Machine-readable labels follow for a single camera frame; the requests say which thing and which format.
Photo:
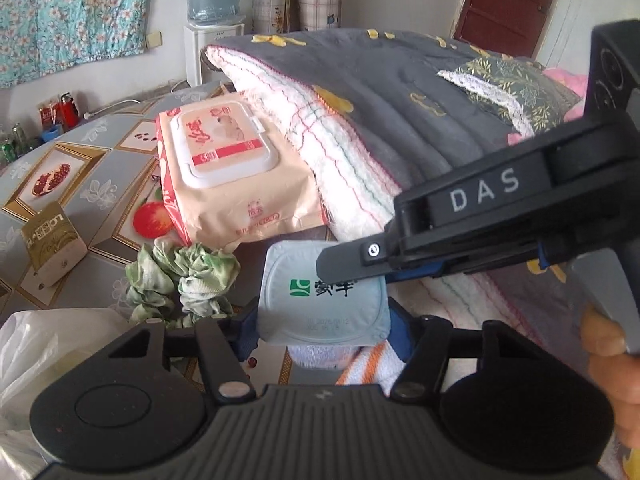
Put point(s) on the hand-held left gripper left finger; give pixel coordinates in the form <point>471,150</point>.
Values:
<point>248,332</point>

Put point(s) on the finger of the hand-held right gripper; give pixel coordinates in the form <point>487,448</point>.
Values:
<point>350,260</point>

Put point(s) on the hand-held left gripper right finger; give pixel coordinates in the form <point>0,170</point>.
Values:
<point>400,330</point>

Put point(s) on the white yogurt cup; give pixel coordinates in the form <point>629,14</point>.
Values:
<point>300,320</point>

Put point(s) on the person's right hand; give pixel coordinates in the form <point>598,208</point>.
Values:
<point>617,385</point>

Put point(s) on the orange striped towel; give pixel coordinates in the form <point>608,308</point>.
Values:
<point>370,365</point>

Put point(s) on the green floral scrunchie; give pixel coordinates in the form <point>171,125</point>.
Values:
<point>200,275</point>

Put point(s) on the dark floral lace pillow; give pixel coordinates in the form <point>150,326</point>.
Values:
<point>515,85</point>

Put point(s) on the peach wet wipes pack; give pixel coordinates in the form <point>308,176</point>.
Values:
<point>240,200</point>

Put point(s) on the pink blanket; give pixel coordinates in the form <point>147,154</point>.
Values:
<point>570,82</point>

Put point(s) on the grey quilt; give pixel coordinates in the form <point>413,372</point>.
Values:
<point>390,110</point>

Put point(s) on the brown door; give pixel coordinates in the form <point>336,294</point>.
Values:
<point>505,10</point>

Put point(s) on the white plastic bag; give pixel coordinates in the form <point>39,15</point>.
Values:
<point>35,350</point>

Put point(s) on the small gold box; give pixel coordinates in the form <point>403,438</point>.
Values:
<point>50,240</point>

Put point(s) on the patterned tablecloth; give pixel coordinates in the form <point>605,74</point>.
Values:
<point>100,170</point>

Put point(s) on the white water dispenser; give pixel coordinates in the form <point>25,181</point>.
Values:
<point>210,55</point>

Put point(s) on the blue container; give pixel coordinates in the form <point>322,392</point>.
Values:
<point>52,132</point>

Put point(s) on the green bottle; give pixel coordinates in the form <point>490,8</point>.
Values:
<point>20,137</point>
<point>7,152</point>

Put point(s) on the teal floral hanging cloth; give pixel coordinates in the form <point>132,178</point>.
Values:
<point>65,15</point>

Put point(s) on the wall socket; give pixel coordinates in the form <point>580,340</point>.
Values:
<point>154,41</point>

